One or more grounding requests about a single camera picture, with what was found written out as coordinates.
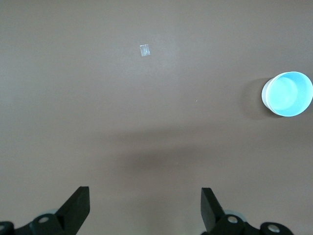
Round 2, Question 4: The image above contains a white bowl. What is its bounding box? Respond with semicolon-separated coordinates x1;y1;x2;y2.
261;76;282;118

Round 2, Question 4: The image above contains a small clear tape piece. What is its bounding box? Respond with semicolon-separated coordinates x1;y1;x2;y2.
139;44;151;57

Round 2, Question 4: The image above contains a light blue bowl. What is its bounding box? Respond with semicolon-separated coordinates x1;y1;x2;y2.
267;71;313;118

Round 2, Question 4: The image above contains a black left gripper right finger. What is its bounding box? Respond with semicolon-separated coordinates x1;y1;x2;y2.
200;187;293;235

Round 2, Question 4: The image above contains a brown table cover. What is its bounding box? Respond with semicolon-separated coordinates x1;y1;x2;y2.
0;0;313;235

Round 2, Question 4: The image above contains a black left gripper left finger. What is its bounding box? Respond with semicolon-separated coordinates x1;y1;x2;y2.
0;186;90;235

